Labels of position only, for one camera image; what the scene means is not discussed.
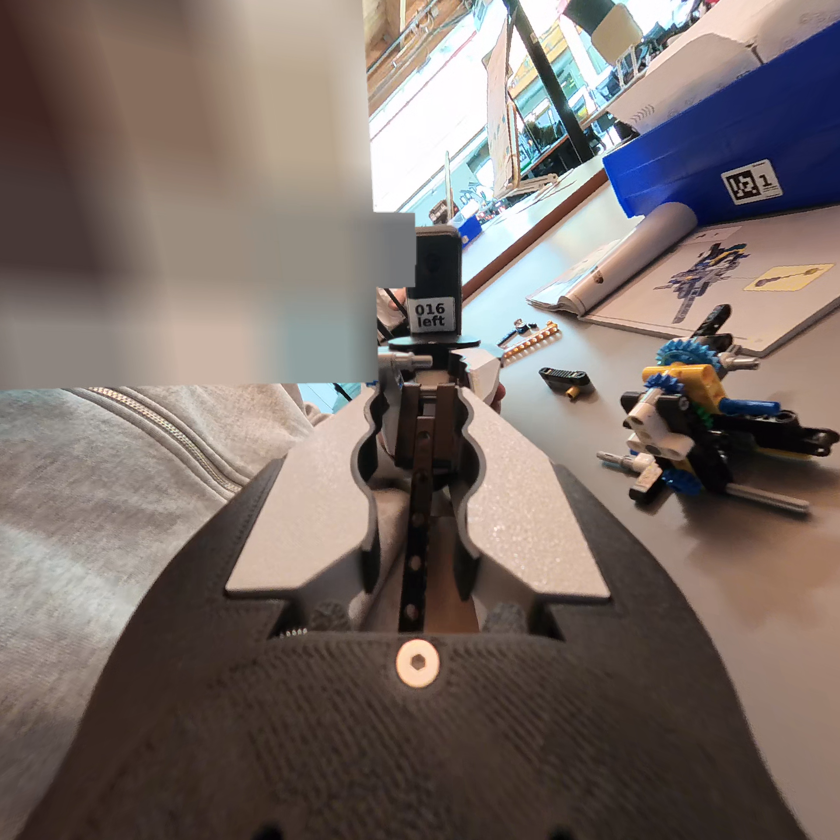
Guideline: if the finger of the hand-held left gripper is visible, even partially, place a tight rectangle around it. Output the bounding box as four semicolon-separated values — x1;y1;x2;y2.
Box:
458;348;506;403

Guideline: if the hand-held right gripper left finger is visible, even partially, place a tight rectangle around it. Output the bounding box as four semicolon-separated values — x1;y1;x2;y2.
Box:
224;384;383;634

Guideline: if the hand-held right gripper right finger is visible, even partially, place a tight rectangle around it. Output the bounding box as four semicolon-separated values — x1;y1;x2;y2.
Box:
456;386;613;608

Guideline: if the small lego beam subassembly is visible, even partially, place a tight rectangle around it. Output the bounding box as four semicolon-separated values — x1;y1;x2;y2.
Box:
379;351;460;634

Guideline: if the tan lego beam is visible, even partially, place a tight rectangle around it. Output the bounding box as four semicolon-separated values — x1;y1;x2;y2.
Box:
502;320;562;361

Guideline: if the black lego piece yellow pin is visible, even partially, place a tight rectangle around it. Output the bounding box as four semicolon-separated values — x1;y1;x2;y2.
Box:
538;366;597;401

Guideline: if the lego gear assembly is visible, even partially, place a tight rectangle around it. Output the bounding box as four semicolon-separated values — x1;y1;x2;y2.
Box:
596;303;840;519

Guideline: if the lego instruction booklet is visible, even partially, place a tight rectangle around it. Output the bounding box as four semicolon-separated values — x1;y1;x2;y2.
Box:
525;200;840;358

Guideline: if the long white table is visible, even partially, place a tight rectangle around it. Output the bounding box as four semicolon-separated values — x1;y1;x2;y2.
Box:
420;154;614;303

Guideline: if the grey zip hoodie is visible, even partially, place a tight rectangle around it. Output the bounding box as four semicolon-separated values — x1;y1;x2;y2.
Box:
0;384;421;840

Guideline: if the black steel column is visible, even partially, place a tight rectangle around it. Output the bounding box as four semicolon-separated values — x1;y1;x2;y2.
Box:
508;0;595;165

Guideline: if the blue plastic bin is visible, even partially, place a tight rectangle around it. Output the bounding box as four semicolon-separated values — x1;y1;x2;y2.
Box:
602;75;840;221

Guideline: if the white cardboard box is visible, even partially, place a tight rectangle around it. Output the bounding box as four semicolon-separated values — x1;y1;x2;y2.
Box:
607;0;840;132

